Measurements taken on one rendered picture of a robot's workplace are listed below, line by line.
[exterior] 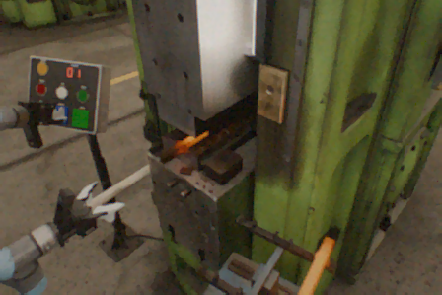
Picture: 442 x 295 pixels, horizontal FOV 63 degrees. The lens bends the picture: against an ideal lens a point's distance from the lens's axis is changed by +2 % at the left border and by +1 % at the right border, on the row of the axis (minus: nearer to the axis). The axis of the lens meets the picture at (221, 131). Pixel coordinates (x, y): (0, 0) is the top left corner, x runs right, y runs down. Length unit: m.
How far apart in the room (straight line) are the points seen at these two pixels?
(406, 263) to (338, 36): 1.69
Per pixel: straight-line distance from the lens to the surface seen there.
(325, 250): 1.10
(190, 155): 1.32
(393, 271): 2.34
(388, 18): 1.30
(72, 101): 1.60
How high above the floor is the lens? 1.82
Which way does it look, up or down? 36 degrees down
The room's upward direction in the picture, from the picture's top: 2 degrees counter-clockwise
